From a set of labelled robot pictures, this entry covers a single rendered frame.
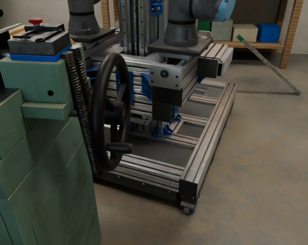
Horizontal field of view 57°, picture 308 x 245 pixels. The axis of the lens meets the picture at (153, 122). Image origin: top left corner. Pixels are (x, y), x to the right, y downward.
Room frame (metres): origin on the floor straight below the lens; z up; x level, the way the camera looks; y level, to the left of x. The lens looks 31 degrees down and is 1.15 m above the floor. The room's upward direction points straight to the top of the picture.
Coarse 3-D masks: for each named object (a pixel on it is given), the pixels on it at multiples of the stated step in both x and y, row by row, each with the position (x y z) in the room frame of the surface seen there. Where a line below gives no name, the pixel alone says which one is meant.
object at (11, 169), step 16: (32, 128) 0.56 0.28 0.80; (48, 128) 0.62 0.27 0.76; (16, 144) 0.49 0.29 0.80; (32, 144) 0.54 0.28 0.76; (48, 144) 0.61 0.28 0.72; (0, 160) 0.44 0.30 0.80; (16, 160) 0.48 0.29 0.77; (32, 160) 0.53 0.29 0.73; (0, 176) 0.42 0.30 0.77; (16, 176) 0.46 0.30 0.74; (0, 192) 0.42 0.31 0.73
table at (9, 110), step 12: (0, 84) 0.58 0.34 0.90; (0, 96) 0.52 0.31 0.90; (12, 96) 0.52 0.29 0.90; (72, 96) 0.58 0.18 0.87; (0, 108) 0.48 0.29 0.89; (12, 108) 0.51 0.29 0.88; (24, 108) 0.54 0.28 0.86; (36, 108) 0.53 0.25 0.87; (48, 108) 0.53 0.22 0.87; (60, 108) 0.53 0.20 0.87; (72, 108) 0.57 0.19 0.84; (0, 120) 0.47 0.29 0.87; (12, 120) 0.50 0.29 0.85; (0, 132) 0.46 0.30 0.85
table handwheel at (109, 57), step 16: (112, 64) 0.59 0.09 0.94; (96, 80) 0.54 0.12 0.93; (128, 80) 0.73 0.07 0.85; (96, 96) 0.51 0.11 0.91; (128, 96) 0.73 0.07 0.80; (96, 112) 0.49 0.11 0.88; (112, 112) 0.59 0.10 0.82; (128, 112) 0.72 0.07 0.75; (96, 128) 0.48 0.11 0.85; (112, 128) 0.60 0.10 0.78; (128, 128) 0.70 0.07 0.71; (96, 144) 0.47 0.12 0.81; (96, 160) 0.48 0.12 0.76; (112, 160) 0.55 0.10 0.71
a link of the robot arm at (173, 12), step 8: (168, 0) 1.22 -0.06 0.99; (176, 0) 1.18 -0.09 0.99; (184, 0) 1.16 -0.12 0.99; (192, 0) 1.14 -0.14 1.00; (168, 8) 1.22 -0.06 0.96; (176, 8) 1.18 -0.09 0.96; (184, 8) 1.16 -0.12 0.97; (168, 16) 1.22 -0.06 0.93; (176, 16) 1.18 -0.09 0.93; (184, 16) 1.17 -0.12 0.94; (192, 16) 1.16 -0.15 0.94
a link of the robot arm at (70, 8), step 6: (72, 0) 1.37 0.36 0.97; (78, 0) 1.36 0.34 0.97; (84, 0) 1.37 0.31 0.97; (90, 0) 1.39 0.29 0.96; (72, 6) 1.37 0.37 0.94; (78, 6) 1.36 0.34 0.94; (84, 6) 1.37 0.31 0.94; (90, 6) 1.39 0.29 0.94; (78, 12) 1.36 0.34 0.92; (84, 12) 1.37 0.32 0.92
